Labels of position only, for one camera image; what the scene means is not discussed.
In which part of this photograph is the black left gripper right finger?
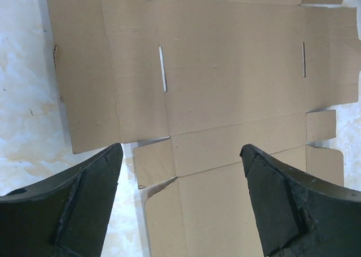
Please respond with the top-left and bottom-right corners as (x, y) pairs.
(240, 144), (360, 256)

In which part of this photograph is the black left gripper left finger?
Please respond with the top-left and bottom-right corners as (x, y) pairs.
(1, 143), (123, 256)

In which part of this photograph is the brown cardboard box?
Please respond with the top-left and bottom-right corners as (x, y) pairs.
(47, 0), (360, 256)

